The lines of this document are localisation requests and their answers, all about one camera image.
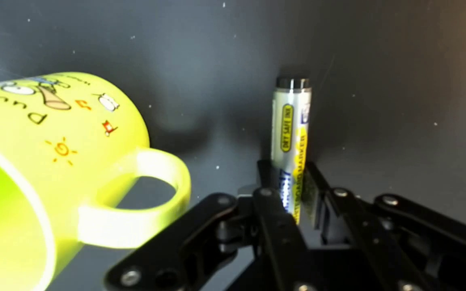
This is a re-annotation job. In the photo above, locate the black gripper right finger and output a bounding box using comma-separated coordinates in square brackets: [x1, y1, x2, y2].
[300, 159, 466, 291]

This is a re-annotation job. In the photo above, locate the yellow cartoon print mug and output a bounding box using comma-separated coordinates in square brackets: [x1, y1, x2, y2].
[0, 70, 193, 291]

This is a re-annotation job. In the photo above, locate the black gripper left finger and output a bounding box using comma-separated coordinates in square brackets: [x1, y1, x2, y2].
[105, 159, 327, 291]

